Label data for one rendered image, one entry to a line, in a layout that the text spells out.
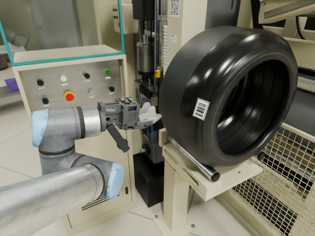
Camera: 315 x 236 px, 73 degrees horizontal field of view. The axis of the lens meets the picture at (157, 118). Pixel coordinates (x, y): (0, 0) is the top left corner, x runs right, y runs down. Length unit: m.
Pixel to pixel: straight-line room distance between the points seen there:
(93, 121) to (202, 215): 1.51
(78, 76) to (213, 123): 0.81
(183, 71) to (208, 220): 1.41
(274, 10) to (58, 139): 1.02
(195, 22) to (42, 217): 0.91
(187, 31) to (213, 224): 1.45
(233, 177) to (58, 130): 0.80
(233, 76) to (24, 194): 0.59
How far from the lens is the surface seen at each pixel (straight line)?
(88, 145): 1.38
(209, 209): 1.99
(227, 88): 0.69
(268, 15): 1.19
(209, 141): 0.74
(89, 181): 0.48
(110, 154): 1.47
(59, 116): 0.58
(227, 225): 1.93
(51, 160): 0.61
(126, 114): 0.61
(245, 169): 1.15
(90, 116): 0.58
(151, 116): 0.67
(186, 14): 1.00
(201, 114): 0.67
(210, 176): 0.91
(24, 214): 0.37
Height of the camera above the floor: 1.52
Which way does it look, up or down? 28 degrees down
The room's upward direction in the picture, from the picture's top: straight up
